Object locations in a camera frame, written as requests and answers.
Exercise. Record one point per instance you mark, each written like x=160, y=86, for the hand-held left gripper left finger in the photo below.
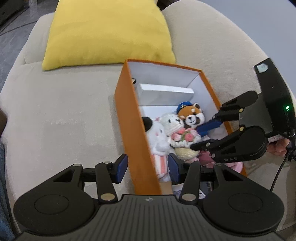
x=122, y=168

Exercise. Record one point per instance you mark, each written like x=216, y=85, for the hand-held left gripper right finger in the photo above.
x=173, y=169

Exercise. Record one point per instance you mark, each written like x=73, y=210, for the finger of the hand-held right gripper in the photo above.
x=208, y=145
x=208, y=127

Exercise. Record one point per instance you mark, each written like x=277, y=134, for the pink pouch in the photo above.
x=205, y=158

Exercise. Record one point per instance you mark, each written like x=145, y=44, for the printed box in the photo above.
x=177, y=188

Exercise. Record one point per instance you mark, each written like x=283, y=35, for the red panda plush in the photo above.
x=190, y=114

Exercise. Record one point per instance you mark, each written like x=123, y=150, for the white plush pink striped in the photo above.
x=157, y=139

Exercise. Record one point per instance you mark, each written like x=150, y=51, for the white bear plush with flowers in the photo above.
x=172, y=122

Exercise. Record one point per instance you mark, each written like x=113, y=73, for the orange cardboard box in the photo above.
x=129, y=129

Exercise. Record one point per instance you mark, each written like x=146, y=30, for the long white box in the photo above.
x=161, y=95

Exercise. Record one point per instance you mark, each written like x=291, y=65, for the person's right hand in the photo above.
x=279, y=148

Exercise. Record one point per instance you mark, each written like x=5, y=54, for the beige sofa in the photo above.
x=57, y=115

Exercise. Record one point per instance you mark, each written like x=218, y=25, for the person's left leg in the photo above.
x=2, y=197

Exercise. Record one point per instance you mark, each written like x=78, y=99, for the yellow pillow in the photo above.
x=104, y=34

